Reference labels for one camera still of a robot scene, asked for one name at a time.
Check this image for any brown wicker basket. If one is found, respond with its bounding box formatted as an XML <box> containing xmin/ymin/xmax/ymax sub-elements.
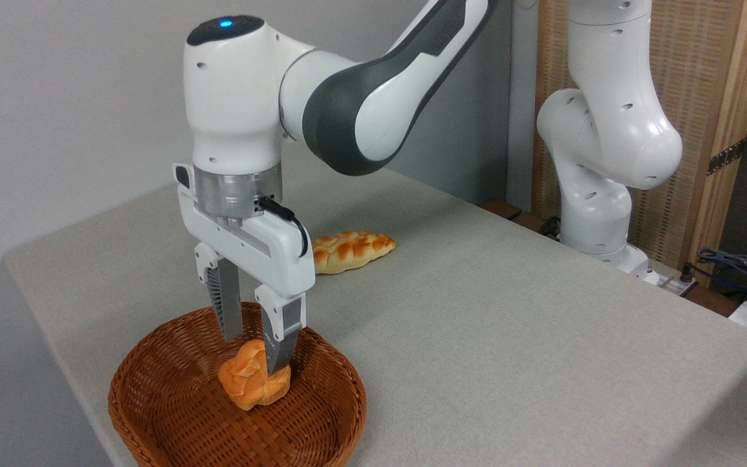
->
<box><xmin>108</xmin><ymin>302</ymin><xmax>368</xmax><ymax>467</ymax></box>

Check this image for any round knotted bread roll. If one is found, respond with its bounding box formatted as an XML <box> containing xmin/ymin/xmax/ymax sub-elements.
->
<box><xmin>218</xmin><ymin>339</ymin><xmax>292</xmax><ymax>411</ymax></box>

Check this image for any long braided bread loaf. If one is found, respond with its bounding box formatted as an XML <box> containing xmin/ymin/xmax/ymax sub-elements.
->
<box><xmin>313</xmin><ymin>230</ymin><xmax>397</xmax><ymax>275</ymax></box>

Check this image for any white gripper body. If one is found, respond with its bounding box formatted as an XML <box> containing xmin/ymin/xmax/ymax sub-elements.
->
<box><xmin>174</xmin><ymin>163</ymin><xmax>316</xmax><ymax>301</ymax></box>

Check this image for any wooden woven screen panel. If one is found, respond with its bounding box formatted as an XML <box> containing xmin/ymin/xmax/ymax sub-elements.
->
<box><xmin>532</xmin><ymin>0</ymin><xmax>747</xmax><ymax>287</ymax></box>

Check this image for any metal screen hinge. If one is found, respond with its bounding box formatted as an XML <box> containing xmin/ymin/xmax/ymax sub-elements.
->
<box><xmin>707</xmin><ymin>138</ymin><xmax>747</xmax><ymax>176</ymax></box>

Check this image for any blue and black cable bundle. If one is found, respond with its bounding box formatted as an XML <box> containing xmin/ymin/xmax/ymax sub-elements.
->
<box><xmin>696</xmin><ymin>246</ymin><xmax>747</xmax><ymax>305</ymax></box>

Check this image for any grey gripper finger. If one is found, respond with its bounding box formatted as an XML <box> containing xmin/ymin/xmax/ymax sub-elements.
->
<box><xmin>254</xmin><ymin>284</ymin><xmax>307</xmax><ymax>376</ymax></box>
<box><xmin>194</xmin><ymin>242</ymin><xmax>245</xmax><ymax>343</ymax></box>

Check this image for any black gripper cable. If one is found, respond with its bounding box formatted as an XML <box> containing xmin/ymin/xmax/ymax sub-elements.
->
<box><xmin>257</xmin><ymin>196</ymin><xmax>311</xmax><ymax>259</ymax></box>

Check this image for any grey tablecloth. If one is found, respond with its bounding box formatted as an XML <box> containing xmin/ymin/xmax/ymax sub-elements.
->
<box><xmin>3</xmin><ymin>144</ymin><xmax>747</xmax><ymax>467</ymax></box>

